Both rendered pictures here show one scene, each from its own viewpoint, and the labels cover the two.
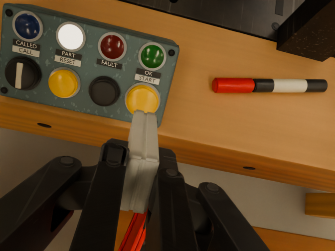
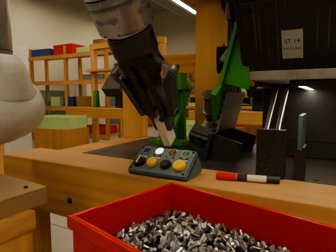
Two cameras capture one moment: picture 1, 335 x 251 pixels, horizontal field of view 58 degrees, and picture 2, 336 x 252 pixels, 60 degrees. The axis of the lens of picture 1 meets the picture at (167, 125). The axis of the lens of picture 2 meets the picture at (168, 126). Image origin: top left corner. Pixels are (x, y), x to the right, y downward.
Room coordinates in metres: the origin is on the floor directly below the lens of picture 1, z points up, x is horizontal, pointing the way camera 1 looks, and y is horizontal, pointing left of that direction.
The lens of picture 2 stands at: (-0.28, -0.47, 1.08)
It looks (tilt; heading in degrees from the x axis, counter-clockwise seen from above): 6 degrees down; 56
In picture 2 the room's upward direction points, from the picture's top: straight up
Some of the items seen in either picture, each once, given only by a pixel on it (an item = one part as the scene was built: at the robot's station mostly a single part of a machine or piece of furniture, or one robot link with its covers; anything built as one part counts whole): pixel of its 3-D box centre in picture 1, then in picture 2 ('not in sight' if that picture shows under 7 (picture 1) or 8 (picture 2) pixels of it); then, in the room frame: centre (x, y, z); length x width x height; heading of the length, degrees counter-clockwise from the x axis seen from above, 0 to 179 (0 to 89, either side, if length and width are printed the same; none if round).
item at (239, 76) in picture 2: not in sight; (243, 63); (0.35, 0.10, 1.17); 0.13 x 0.12 x 0.20; 117
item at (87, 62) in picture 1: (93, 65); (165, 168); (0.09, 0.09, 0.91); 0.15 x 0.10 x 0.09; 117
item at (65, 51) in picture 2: not in sight; (72, 93); (1.66, 6.45, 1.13); 2.48 x 0.54 x 2.27; 118
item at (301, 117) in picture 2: not in sight; (301, 144); (0.34, -0.09, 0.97); 0.10 x 0.02 x 0.14; 27
